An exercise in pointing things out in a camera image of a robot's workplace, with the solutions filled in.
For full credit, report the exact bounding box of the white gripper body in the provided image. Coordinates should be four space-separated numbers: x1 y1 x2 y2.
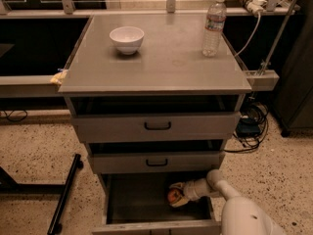
183 178 212 201

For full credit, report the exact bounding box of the red apple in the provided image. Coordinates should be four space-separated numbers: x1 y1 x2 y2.
167 188 182 204

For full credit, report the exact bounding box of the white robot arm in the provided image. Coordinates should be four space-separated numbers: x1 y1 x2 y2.
167 169 287 235

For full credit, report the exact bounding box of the grey middle drawer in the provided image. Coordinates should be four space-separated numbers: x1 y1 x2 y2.
89 151 225 174

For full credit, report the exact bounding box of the grey drawer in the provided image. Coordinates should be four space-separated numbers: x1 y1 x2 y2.
71 113 240 143
92 171 221 235
89 151 225 174

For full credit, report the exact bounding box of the grey bottom drawer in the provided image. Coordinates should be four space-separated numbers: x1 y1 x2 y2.
92 171 221 235

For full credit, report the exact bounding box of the grey top drawer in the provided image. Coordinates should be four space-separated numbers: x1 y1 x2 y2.
71 113 240 143

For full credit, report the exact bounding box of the grey drawer cabinet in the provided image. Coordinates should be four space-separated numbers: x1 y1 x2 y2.
58 13 252 235

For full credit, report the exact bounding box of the white ceramic bowl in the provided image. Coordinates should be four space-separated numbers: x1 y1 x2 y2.
110 26 145 55

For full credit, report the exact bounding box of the yellow tape scrap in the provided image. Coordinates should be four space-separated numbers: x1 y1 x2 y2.
50 70 67 85

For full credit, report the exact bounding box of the black metal stand leg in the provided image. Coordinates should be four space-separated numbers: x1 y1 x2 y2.
0 154 84 235

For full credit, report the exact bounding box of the clear plastic water bottle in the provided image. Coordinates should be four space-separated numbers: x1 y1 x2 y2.
202 0 226 57

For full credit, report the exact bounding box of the black cable bundle on floor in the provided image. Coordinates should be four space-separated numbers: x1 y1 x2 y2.
224 101 270 154

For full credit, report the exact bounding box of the black cable loop left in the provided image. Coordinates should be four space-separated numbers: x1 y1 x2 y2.
0 110 29 123

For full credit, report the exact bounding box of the white power plug with cable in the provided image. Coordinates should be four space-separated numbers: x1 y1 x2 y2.
233 0 267 59

